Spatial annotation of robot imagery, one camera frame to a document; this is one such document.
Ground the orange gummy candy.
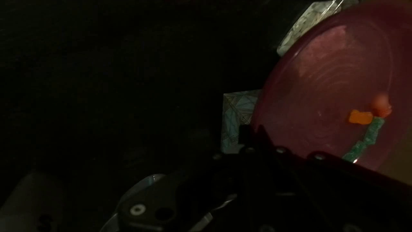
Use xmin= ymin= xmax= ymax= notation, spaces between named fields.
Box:
xmin=346 ymin=108 xmax=375 ymax=126

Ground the green gummy candy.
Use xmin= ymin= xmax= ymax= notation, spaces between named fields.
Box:
xmin=341 ymin=141 xmax=371 ymax=164
xmin=360 ymin=117 xmax=386 ymax=147

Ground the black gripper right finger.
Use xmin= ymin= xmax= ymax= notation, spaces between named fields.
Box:
xmin=306 ymin=150 xmax=412 ymax=232

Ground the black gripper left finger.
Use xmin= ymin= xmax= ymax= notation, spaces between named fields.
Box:
xmin=114 ymin=123 xmax=310 ymax=232

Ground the red-orange gummy candy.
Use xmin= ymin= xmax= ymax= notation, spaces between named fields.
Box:
xmin=369 ymin=93 xmax=394 ymax=120

